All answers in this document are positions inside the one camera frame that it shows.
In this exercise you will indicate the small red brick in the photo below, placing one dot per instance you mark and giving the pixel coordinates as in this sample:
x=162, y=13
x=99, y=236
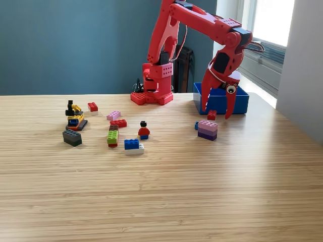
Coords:
x=212, y=115

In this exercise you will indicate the blue plastic bin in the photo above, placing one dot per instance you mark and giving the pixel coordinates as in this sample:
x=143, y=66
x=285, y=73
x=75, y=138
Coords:
x=218, y=104

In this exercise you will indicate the black chair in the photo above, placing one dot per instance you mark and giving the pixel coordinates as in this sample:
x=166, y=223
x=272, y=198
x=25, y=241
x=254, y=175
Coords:
x=185, y=73

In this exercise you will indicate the small blue brick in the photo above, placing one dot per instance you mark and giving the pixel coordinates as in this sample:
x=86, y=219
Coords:
x=196, y=125

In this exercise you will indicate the pink purple brick stack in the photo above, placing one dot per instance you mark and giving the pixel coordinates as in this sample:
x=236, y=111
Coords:
x=207, y=129

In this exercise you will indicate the grey window vent grille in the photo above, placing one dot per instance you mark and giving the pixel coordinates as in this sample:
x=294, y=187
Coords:
x=275, y=56

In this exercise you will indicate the toy figure red shirt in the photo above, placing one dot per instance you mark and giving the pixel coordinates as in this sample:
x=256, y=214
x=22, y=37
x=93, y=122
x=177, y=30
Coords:
x=144, y=131

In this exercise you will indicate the blue on white brick stack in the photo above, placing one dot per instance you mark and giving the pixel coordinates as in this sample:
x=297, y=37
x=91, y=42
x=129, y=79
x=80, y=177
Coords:
x=131, y=145

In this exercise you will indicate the green brown red brick stack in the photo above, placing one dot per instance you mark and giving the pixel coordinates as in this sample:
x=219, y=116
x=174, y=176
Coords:
x=112, y=137

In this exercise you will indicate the red on white brick stack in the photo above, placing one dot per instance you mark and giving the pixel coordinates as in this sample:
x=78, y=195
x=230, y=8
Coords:
x=93, y=107

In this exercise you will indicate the yellow toy digger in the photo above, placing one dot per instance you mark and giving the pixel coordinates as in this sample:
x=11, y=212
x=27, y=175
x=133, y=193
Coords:
x=75, y=118

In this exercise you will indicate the dark grey brick stack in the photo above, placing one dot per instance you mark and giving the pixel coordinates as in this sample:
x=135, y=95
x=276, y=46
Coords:
x=72, y=137

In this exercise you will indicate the white window frame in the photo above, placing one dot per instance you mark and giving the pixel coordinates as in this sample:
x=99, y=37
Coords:
x=267, y=73

